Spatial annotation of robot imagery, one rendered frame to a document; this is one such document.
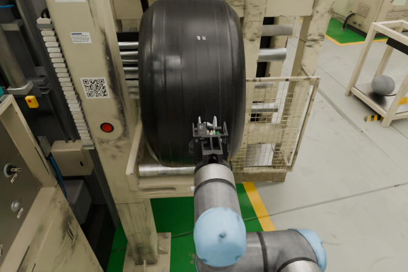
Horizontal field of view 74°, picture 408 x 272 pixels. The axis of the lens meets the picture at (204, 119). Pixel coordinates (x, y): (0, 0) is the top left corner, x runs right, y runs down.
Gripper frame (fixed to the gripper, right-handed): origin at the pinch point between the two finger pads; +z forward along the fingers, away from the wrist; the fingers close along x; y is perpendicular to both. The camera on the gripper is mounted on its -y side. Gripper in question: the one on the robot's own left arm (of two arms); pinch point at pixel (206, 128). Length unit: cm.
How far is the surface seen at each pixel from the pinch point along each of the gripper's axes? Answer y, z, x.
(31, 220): -32, 0, 54
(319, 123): -103, 159, -119
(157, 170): -28.4, 17.0, 16.6
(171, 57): 16.1, 7.6, 8.1
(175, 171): -29.1, 16.8, 10.1
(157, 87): 9.9, 4.2, 11.8
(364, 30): -67, 368, -274
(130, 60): -3, 62, 30
